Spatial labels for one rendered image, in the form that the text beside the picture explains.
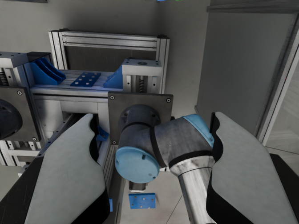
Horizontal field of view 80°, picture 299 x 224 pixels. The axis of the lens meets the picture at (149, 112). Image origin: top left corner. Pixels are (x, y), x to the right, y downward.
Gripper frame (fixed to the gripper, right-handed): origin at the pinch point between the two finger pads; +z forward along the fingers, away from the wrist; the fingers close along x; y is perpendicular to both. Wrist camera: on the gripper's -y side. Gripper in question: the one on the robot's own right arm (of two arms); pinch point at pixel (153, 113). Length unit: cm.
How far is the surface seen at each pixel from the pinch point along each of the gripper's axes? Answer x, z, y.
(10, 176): -132, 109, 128
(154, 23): 5, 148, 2
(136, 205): -20, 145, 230
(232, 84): 45, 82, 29
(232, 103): 45, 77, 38
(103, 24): -36, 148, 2
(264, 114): 45, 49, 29
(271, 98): 45, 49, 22
